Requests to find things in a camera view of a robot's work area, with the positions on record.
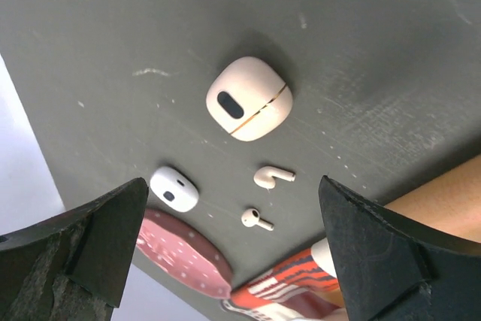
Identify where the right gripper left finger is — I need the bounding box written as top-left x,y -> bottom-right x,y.
1,177 -> 149,320

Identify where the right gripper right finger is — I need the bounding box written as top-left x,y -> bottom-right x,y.
319,177 -> 480,320

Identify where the white earbud charging case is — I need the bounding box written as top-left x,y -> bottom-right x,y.
150,166 -> 199,213

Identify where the pink earbud charging case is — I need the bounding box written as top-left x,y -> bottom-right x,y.
206,56 -> 293,142

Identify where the orange patterned placemat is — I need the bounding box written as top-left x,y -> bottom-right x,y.
219,155 -> 481,321

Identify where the pink polka dot plate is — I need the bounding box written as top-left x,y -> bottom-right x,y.
136,208 -> 233,299

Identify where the pink earbud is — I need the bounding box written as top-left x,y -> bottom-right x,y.
240,208 -> 274,232
253,165 -> 296,189

